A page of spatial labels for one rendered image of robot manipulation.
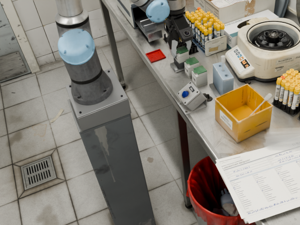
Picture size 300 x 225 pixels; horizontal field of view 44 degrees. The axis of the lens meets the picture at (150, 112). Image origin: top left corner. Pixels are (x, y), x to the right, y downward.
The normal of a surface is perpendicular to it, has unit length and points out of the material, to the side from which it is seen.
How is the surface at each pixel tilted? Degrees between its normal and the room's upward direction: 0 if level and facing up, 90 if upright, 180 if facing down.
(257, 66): 90
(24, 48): 90
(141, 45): 0
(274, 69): 90
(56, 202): 0
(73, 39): 10
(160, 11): 92
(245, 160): 1
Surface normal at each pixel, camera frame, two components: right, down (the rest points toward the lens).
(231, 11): 0.37, 0.64
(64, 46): -0.12, -0.58
